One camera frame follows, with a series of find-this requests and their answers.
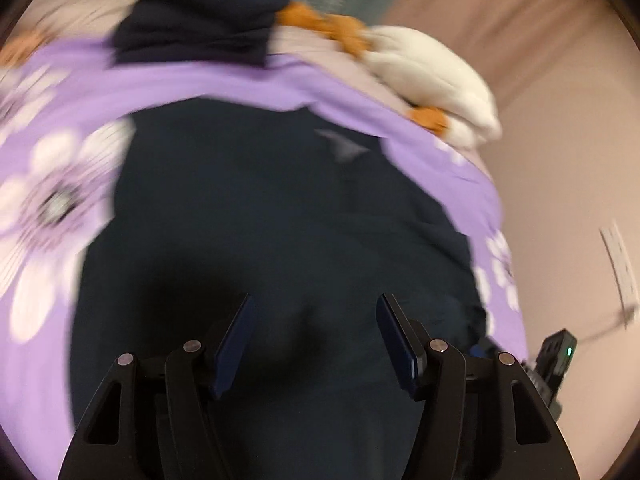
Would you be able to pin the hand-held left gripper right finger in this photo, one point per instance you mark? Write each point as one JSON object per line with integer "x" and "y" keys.
{"x": 397, "y": 350}

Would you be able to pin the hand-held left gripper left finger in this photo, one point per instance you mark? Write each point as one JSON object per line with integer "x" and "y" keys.
{"x": 235, "y": 350}

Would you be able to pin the dark navy pleated skirt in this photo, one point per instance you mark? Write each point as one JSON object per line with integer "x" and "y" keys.
{"x": 280, "y": 220}

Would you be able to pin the folded navy clothes stack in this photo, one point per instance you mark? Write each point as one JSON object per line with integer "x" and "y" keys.
{"x": 200, "y": 10}

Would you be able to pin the white fleece blanket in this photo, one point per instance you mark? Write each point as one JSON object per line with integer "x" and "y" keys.
{"x": 440, "y": 80}

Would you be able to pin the purple floral bed sheet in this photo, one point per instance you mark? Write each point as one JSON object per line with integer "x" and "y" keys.
{"x": 60, "y": 110}

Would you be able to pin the orange cloth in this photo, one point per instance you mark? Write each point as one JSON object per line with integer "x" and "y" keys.
{"x": 330, "y": 27}

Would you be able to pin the pale pink quilt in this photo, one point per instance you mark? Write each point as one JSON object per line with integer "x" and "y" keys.
{"x": 85, "y": 5}

